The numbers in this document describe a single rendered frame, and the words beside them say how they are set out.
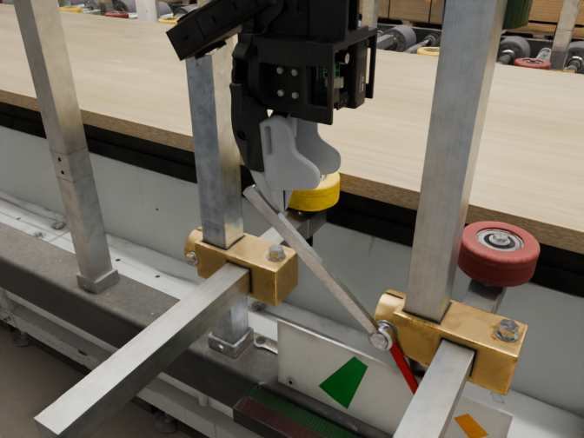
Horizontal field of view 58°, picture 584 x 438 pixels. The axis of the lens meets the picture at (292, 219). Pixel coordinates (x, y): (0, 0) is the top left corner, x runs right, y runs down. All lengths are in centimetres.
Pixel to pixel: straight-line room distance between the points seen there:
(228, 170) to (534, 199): 38
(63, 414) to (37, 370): 136
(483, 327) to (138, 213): 73
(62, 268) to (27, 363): 96
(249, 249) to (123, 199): 52
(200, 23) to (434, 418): 35
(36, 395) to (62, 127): 114
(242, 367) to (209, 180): 25
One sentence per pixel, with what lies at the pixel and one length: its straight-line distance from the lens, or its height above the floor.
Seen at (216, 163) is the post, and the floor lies 98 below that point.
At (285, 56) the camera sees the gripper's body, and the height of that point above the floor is 112.
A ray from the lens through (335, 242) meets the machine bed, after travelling 80.
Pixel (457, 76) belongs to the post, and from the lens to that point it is 42.
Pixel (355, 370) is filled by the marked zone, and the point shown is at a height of 78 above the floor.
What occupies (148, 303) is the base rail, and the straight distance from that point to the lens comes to 82.
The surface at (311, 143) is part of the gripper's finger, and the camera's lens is 43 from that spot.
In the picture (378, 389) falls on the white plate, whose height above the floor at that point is 76.
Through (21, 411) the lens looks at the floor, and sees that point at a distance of 174.
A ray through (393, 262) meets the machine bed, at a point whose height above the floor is 77.
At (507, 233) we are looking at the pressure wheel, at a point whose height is 91.
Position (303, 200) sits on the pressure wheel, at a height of 89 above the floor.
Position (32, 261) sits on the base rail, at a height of 70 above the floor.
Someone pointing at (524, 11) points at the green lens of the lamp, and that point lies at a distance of 46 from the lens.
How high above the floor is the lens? 120
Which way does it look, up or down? 30 degrees down
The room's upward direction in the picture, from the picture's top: straight up
